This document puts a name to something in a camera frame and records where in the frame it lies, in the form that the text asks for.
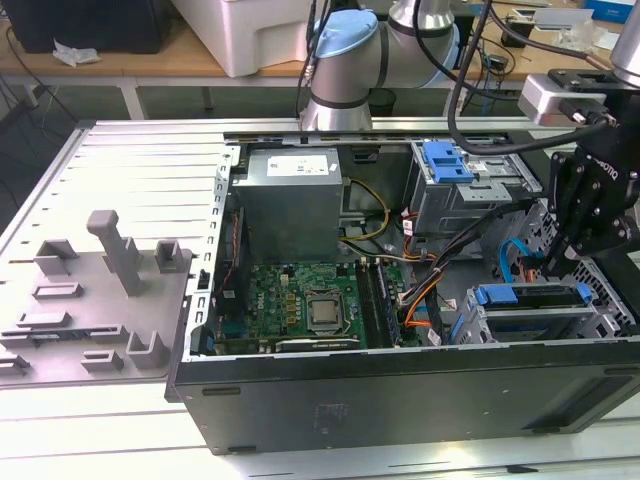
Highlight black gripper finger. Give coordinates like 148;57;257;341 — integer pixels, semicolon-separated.
562;213;640;264
543;151;590;281

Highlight orange power wire black plugs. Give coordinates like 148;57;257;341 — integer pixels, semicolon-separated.
519;243;552;287

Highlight blue data wire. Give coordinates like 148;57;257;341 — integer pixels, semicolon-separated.
498;238;545;286

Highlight hard disk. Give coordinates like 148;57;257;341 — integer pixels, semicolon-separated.
474;282;596;341

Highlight silver disk bay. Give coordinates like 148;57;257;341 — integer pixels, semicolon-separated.
462;282;624;346

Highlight blue drive latch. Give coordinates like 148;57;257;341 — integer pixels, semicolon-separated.
422;141;474;184

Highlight silver optical drive cage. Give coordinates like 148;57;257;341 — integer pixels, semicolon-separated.
403;140;544;239

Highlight clear plastic bags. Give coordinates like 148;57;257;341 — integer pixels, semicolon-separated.
553;24;621;52

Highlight small black device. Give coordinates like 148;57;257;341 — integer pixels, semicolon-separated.
501;14;534;49

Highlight silver flat tray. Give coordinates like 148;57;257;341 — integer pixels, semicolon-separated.
532;7;596;31

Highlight blue cardboard box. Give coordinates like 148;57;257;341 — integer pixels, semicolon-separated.
584;0;634;24

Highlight CPU socket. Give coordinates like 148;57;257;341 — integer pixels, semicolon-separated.
303;288;347;335

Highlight silver CPU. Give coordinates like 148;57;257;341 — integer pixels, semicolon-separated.
310;301;337;324

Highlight silver power supply unit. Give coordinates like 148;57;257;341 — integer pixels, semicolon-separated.
230;148;346;264

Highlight black graphics card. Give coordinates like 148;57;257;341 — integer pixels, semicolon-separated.
274;338;361;352

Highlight black open PC case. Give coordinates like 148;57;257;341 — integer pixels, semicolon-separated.
163;115;640;457

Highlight green motherboard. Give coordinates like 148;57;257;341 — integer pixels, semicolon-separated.
212;259;416;354

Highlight white plastic box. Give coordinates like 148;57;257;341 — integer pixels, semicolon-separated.
172;0;321;79

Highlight wooden desk white legs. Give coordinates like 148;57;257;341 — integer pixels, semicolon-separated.
0;0;640;121

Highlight grey parts rack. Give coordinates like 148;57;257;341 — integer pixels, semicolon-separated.
0;209;197;391

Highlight large black box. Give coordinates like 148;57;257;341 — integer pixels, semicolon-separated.
9;0;174;55

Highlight crumpled white paper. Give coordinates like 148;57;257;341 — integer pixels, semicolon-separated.
52;39;102;67

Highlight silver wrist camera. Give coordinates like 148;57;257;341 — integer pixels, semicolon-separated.
517;73;614;126

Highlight thick black camera cable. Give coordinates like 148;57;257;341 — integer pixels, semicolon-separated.
413;0;621;157

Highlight black wire bundle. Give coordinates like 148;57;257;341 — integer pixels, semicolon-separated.
399;197;546;321

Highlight yellow black wire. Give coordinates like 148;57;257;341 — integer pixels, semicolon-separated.
339;178;391;251

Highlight orange yellow wire bundle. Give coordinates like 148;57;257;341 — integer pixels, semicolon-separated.
399;279;441;329

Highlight black cable silver connector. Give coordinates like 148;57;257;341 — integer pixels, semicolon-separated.
294;0;334;121

